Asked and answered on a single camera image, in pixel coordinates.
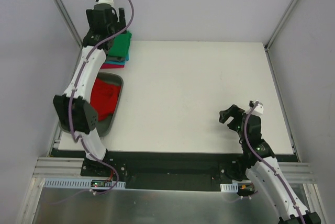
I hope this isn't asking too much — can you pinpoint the green t-shirt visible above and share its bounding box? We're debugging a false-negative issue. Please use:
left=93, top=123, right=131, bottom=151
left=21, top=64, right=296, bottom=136
left=107, top=31, right=132, bottom=58

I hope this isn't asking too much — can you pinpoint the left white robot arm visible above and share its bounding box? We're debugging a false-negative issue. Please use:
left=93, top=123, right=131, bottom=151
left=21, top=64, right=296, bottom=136
left=53, top=3, right=120, bottom=176

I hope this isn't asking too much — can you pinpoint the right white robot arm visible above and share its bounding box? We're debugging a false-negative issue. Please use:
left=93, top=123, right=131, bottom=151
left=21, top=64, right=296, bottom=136
left=219, top=100, right=321, bottom=223

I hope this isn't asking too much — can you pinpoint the folded grey t-shirt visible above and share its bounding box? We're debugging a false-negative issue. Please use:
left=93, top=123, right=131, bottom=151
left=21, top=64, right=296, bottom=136
left=106, top=56, right=126, bottom=63

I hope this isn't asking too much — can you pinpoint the folded teal t-shirt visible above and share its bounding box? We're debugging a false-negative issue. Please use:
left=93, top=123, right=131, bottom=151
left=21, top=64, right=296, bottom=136
left=105, top=53, right=129, bottom=65

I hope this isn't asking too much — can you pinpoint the folded magenta t-shirt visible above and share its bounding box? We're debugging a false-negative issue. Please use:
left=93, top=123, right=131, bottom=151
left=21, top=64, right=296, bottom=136
left=100, top=63, right=125, bottom=69

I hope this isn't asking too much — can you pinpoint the red t-shirt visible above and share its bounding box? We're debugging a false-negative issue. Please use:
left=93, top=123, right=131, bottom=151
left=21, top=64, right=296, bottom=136
left=90, top=78, right=121, bottom=121

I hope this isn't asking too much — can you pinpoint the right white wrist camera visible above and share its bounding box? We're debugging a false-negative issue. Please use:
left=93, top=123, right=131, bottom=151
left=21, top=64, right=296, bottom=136
left=249, top=99, right=264, bottom=117

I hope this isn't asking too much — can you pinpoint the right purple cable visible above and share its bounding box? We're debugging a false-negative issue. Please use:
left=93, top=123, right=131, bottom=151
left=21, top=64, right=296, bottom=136
left=244, top=102, right=306, bottom=224

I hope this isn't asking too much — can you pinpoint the purple cable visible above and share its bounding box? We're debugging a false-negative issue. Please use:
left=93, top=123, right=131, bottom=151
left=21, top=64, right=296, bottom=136
left=68, top=0, right=136, bottom=180
left=244, top=102, right=306, bottom=224

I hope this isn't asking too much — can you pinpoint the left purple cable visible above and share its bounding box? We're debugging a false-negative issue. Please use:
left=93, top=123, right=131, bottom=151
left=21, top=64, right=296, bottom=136
left=68, top=0, right=136, bottom=180

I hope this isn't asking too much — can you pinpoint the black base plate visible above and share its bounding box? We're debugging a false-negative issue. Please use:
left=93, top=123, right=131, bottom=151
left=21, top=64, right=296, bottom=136
left=49, top=148, right=299, bottom=192

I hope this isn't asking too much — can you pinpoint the right white cable duct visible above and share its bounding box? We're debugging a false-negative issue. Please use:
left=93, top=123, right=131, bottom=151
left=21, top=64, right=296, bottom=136
left=220, top=183, right=239, bottom=193

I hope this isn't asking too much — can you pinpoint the left aluminium frame post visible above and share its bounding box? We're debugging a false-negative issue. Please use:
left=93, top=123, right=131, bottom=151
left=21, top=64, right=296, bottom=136
left=53, top=0, right=82, bottom=48

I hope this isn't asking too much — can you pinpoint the aluminium frame post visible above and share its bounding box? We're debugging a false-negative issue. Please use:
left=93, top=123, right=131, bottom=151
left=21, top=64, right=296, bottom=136
left=53, top=0, right=82, bottom=48
left=264, top=0, right=300, bottom=52

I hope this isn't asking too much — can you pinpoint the right aluminium frame post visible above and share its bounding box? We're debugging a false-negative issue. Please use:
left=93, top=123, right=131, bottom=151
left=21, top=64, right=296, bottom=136
left=264, top=0, right=300, bottom=52

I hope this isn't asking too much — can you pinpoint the aluminium front rail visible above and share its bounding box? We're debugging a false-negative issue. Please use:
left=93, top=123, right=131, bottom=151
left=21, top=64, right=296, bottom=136
left=33, top=157, right=317, bottom=184

